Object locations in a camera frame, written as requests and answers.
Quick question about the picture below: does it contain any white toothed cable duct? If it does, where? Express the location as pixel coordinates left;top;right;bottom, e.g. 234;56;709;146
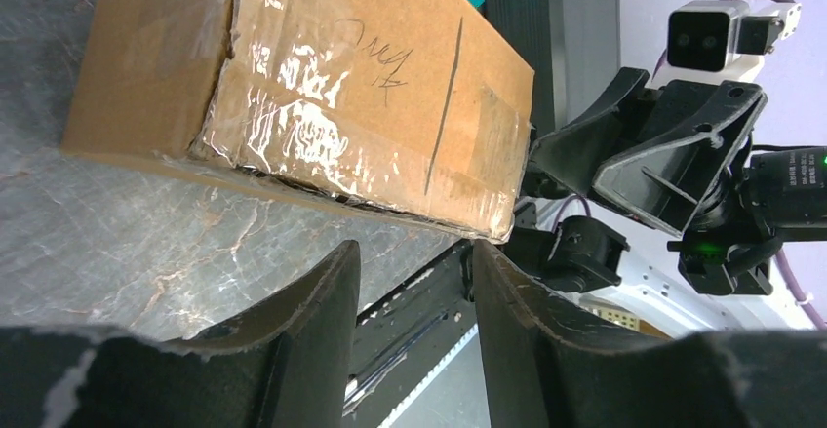
378;324;479;428

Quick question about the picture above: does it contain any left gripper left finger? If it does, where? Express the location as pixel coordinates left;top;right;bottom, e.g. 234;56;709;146
1;240;361;427

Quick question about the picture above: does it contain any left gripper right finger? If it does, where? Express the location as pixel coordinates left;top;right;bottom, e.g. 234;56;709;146
472;241;826;427

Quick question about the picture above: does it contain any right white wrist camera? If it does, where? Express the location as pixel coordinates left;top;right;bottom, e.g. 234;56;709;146
650;0;802;89

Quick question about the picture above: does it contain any brown cardboard express box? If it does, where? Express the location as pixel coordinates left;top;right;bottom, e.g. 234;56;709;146
60;0;534;244

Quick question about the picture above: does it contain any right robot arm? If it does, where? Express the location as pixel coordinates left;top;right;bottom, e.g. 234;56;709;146
523;67;826;296

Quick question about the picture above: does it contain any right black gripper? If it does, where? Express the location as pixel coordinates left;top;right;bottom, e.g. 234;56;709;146
526;67;768;235

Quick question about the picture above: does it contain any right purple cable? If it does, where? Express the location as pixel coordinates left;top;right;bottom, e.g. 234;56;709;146
549;0;827;331

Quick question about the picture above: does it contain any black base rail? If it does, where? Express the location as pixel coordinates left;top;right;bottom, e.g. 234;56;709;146
341;240;477;427

